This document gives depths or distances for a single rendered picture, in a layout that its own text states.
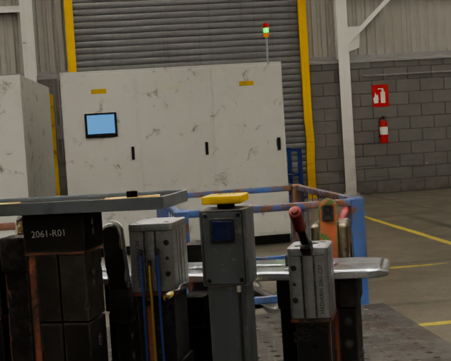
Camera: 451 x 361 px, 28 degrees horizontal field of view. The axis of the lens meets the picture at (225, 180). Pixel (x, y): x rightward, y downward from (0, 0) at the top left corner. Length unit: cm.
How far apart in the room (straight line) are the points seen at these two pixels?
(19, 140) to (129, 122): 117
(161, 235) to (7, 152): 828
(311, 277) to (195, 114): 835
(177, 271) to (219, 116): 831
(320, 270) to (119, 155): 832
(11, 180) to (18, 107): 78
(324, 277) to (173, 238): 26
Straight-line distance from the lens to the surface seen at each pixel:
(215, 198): 131
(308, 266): 145
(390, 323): 255
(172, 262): 150
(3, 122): 975
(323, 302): 146
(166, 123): 974
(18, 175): 973
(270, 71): 991
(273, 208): 372
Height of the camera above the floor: 125
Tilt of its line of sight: 3 degrees down
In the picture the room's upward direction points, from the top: 4 degrees counter-clockwise
